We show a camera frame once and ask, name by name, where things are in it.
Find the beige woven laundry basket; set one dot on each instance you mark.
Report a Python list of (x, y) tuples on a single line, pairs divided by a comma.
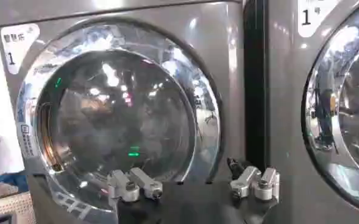
[(13, 207)]

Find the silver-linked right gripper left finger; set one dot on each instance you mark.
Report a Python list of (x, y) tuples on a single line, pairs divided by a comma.
[(122, 185)]

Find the white numbered sticker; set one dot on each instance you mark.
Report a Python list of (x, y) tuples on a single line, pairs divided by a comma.
[(311, 16), (16, 45)]

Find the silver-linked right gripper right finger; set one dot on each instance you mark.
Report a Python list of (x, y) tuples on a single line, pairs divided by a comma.
[(246, 181)]

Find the blue cloth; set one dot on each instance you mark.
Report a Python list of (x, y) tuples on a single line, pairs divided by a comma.
[(14, 179)]

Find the round glass dryer door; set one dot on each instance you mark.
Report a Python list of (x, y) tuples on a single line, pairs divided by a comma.
[(121, 121), (353, 106)]

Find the grey dryer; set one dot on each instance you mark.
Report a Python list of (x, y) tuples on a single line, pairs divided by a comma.
[(215, 36), (284, 121)]

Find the small grey door label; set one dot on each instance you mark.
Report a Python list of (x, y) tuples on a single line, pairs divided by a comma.
[(26, 141)]

